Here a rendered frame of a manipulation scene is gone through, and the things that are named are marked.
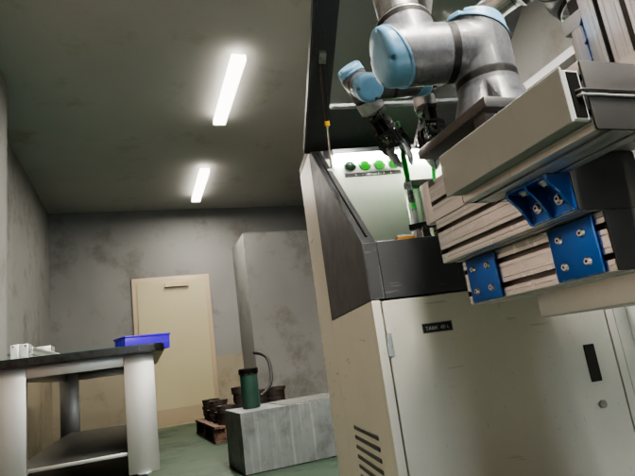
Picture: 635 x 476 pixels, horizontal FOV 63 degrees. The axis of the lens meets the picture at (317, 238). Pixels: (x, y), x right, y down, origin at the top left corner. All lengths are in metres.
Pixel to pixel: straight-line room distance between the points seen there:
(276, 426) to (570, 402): 2.40
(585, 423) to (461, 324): 0.42
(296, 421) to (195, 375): 4.57
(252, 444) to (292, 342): 3.99
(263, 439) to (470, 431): 2.34
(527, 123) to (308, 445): 3.24
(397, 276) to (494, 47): 0.65
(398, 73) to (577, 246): 0.44
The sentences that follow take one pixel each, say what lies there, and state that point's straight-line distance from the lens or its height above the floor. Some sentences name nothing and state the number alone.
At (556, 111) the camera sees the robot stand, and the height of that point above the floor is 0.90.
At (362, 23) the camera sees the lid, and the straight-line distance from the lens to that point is 1.89.
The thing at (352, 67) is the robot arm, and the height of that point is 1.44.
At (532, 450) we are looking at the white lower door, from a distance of 1.56.
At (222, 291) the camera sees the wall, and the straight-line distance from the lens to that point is 8.35.
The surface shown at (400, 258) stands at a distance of 1.44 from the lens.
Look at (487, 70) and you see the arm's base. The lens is 1.04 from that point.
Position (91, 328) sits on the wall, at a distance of 8.23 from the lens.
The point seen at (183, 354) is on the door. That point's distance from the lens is 8.15.
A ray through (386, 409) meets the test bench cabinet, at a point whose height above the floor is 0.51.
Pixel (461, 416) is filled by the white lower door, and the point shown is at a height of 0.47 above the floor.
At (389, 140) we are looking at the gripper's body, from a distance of 1.60.
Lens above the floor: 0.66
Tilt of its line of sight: 13 degrees up
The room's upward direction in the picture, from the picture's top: 8 degrees counter-clockwise
